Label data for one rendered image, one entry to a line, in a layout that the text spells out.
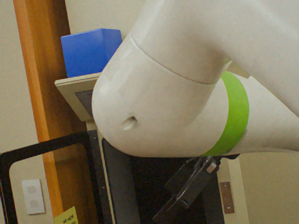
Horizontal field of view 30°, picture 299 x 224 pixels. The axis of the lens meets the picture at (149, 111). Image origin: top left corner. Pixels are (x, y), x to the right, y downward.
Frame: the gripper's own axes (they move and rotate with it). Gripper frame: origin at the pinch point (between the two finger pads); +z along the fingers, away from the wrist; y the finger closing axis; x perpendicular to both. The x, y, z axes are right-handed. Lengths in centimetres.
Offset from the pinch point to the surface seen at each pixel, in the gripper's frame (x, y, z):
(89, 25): -36.3, -23.0, -11.1
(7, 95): -49, -67, 41
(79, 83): -29.2, -9.0, -4.5
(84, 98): -26.4, -11.4, -1.5
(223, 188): 9.0, -10.2, -5.7
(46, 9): -47, -25, -7
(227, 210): 12.7, -8.9, -2.7
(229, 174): 8.0, -10.8, -8.9
